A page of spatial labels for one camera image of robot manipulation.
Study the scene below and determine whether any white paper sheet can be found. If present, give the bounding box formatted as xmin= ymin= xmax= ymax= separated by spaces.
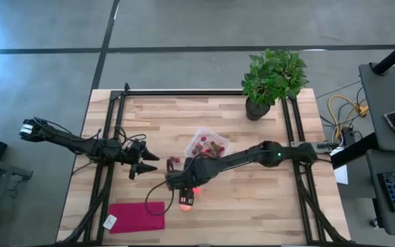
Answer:
xmin=331 ymin=147 xmax=349 ymax=185

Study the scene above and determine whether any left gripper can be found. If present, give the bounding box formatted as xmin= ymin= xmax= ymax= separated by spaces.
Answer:
xmin=123 ymin=139 xmax=160 ymax=180

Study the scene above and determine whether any black plant pot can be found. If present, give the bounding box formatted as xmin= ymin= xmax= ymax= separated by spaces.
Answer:
xmin=245 ymin=96 xmax=272 ymax=121

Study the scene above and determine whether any yellow cable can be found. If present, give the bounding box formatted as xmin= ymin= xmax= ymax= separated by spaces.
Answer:
xmin=326 ymin=94 xmax=370 ymax=138

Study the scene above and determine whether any white tag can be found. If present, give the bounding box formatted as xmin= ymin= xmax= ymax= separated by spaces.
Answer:
xmin=102 ymin=214 xmax=118 ymax=231

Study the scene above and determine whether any green leafy potted plant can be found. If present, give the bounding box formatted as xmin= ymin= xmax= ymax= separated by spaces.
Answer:
xmin=241 ymin=47 xmax=310 ymax=106

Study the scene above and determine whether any red cloth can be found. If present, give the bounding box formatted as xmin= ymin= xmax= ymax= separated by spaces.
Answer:
xmin=107 ymin=201 xmax=166 ymax=235

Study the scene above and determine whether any grey office desk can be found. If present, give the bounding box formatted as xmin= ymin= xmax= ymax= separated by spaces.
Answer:
xmin=359 ymin=63 xmax=395 ymax=154
xmin=365 ymin=149 xmax=395 ymax=237

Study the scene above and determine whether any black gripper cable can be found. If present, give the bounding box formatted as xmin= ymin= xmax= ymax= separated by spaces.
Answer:
xmin=144 ymin=180 xmax=176 ymax=217

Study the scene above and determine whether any black power strip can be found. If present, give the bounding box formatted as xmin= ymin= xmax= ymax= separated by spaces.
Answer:
xmin=339 ymin=126 xmax=356 ymax=147

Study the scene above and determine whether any clear plastic container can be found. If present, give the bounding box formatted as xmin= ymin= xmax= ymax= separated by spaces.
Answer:
xmin=183 ymin=127 xmax=232 ymax=159

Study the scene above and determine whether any black aluminium rig frame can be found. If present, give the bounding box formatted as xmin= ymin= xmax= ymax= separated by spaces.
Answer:
xmin=56 ymin=82 xmax=352 ymax=246

